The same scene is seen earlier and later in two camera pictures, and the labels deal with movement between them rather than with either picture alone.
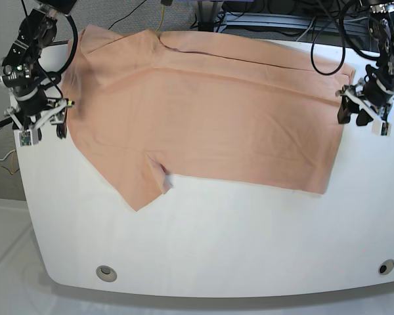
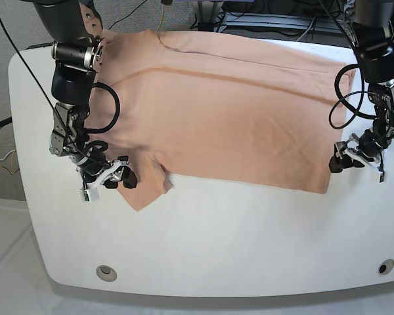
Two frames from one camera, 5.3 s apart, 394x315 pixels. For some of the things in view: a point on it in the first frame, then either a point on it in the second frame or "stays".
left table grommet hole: [106, 273] stays
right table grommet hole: [387, 266] stays
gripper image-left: [31, 102] to [92, 159]
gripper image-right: [375, 92] to [372, 143]
